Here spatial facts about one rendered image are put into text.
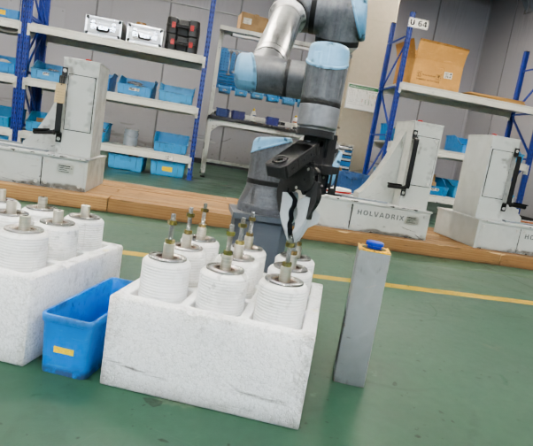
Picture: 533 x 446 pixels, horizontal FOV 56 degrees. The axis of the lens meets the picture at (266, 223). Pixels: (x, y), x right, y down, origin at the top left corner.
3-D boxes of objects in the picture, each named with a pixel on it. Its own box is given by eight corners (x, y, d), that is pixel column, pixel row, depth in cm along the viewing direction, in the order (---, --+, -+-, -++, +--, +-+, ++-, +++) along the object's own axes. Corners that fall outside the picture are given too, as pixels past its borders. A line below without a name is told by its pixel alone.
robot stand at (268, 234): (215, 292, 165) (228, 203, 160) (270, 298, 168) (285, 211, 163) (217, 311, 147) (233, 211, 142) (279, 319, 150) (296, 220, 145)
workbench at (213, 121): (198, 172, 684) (219, 29, 656) (297, 187, 707) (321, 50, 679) (199, 176, 616) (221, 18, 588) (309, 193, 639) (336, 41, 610)
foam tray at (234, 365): (167, 319, 134) (176, 255, 132) (311, 350, 130) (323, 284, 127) (98, 383, 96) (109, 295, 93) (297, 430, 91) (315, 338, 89)
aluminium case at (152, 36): (128, 47, 555) (130, 29, 552) (162, 54, 563) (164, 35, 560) (125, 41, 513) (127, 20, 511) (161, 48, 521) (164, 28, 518)
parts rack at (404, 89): (354, 200, 640) (389, 22, 607) (488, 220, 671) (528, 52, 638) (372, 207, 578) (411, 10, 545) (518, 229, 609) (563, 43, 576)
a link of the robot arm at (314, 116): (325, 104, 87) (289, 101, 92) (320, 130, 88) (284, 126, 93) (347, 111, 93) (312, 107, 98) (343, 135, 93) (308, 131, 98)
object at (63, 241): (43, 288, 122) (50, 216, 119) (80, 296, 121) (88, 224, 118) (18, 299, 113) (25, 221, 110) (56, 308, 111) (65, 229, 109)
